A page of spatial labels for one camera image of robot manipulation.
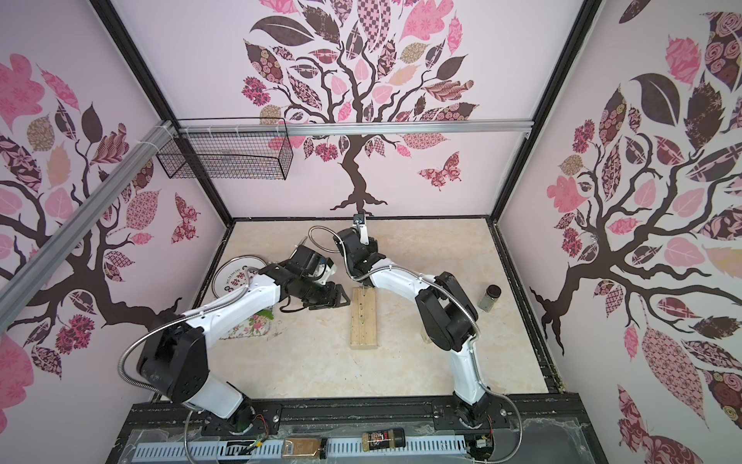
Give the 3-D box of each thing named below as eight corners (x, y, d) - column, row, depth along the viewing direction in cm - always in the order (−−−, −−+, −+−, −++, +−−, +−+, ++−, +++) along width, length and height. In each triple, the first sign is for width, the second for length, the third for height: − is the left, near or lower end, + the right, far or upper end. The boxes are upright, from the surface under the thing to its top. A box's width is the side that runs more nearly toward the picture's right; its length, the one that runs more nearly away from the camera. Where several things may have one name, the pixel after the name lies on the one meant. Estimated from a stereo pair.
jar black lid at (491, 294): (478, 312, 95) (488, 295, 87) (476, 301, 98) (485, 284, 89) (492, 312, 95) (503, 295, 87) (489, 301, 98) (499, 284, 89)
